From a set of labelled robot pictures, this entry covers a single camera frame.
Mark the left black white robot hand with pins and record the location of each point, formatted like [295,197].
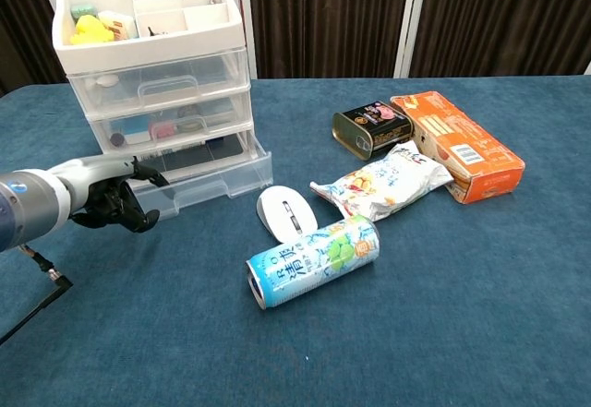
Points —
[97,169]

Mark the clear plastic drawer with black pad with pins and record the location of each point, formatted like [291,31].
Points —
[221,181]

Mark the left silver purple robot arm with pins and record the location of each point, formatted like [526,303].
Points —
[27,208]

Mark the white drawer organizer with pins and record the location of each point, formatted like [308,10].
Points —
[152,49]

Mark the clear plastic drawer with small items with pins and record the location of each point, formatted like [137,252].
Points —
[221,123]

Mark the yellow rubber toy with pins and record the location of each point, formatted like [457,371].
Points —
[90,31]

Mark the white cream packet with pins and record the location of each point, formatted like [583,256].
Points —
[120,24]

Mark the brown curtain panel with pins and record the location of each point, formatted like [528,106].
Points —
[23,33]
[323,19]
[503,19]

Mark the white computer mouse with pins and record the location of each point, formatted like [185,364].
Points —
[281,208]

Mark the light blue drink can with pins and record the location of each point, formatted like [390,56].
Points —
[314,264]

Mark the black gold tin can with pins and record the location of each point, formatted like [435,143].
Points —
[369,130]

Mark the white printed snack bag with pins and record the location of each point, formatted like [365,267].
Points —
[383,185]

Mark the blue felt table mat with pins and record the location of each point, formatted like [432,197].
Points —
[415,310]

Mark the orange cardboard snack box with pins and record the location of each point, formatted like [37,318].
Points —
[466,148]

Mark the white partition post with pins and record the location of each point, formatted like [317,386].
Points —
[244,19]
[406,19]

